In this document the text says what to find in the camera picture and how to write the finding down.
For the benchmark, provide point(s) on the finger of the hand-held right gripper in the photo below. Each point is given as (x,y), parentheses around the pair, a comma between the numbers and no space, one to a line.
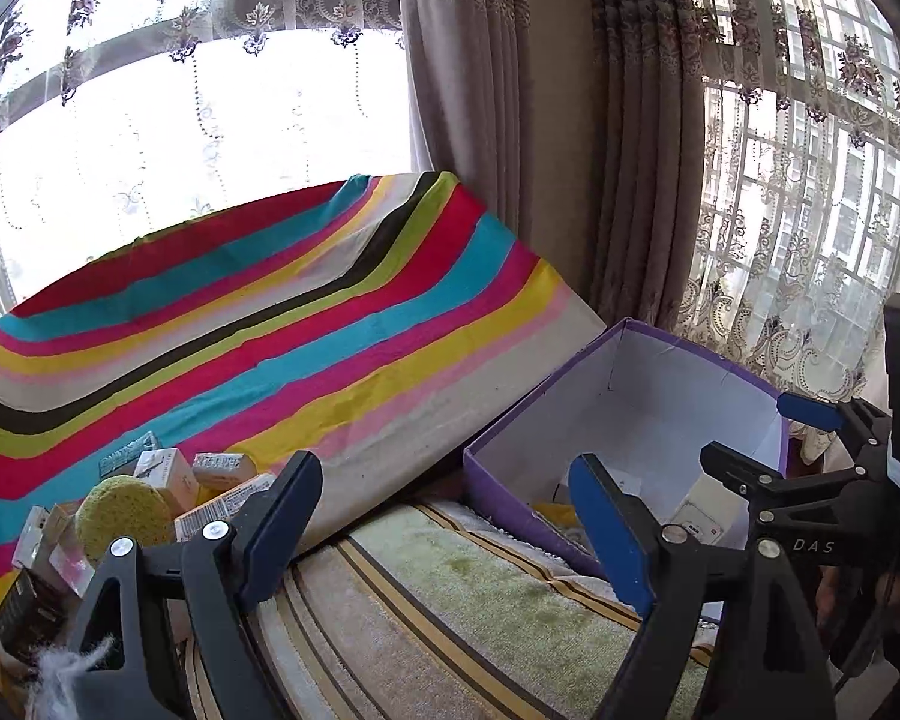
(735,469)
(806,409)

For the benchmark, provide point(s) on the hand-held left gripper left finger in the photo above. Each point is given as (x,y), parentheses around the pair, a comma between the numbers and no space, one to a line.
(277,532)

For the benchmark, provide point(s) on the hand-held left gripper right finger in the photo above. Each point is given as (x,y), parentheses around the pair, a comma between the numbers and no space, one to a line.
(607,532)

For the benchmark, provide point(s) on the white orange small box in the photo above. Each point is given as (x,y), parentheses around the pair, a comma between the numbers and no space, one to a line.
(559,516)

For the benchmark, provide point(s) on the purple cardboard box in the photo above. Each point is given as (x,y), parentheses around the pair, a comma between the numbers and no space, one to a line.
(510,495)

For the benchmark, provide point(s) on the yellow-green round sponge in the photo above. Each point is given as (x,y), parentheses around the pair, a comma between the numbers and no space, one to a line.
(124,521)

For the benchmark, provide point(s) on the white paper card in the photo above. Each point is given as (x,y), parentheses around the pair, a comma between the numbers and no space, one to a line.
(630,484)

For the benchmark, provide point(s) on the white small box grey print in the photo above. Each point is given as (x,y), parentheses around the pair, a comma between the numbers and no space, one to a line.
(225,469)

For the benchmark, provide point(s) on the white box black print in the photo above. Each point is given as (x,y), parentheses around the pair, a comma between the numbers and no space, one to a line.
(165,472)

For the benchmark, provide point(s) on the teal small box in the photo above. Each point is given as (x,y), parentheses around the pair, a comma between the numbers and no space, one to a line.
(127,457)

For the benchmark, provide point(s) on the beige green striped towel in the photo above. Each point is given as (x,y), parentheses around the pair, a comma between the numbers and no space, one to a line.
(435,600)

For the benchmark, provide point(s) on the colourful striped cloth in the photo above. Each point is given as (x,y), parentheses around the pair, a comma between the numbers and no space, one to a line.
(270,330)

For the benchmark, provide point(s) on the white pink small box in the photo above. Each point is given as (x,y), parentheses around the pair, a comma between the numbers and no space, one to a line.
(69,562)

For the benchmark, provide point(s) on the white cotton tuft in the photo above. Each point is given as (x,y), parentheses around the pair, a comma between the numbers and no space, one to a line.
(67,671)

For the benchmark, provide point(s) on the beige patterned drape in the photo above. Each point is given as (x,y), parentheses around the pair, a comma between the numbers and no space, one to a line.
(645,127)
(465,90)

